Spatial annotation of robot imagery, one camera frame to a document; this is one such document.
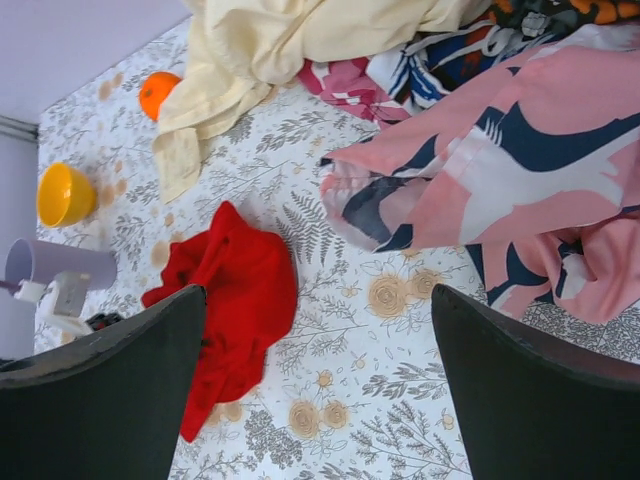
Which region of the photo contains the blue white patterned cloth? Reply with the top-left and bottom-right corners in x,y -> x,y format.
366,13 -> 561,115

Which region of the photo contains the black orange patterned cloth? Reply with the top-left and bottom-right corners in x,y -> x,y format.
489,0 -> 639,38

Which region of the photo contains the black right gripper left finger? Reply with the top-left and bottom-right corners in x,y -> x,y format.
1,285 -> 206,479

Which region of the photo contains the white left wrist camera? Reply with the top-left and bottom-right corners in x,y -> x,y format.
13,271 -> 93,337

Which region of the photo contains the red cloth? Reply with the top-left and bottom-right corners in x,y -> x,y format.
141,202 -> 298,442

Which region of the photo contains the orange fruit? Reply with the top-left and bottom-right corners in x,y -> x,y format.
138,71 -> 182,122

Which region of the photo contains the cream yellow cloth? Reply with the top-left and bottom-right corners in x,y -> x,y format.
152,0 -> 490,203

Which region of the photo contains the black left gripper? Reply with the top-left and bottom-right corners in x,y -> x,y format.
84,312 -> 124,332

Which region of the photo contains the floral patterned table mat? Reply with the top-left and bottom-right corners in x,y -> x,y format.
32,17 -> 640,480

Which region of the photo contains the pink navy patterned cloth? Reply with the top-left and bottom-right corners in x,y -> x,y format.
320,21 -> 639,324

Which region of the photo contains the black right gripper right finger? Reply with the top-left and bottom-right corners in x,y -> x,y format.
432,284 -> 639,479

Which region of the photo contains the magenta floral cloth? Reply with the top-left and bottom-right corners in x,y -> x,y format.
297,57 -> 410,130

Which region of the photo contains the orange plastic bowl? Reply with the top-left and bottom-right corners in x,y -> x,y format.
36,163 -> 97,228

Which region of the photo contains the lilac plastic cup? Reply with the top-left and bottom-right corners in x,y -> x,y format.
4,239 -> 117,290

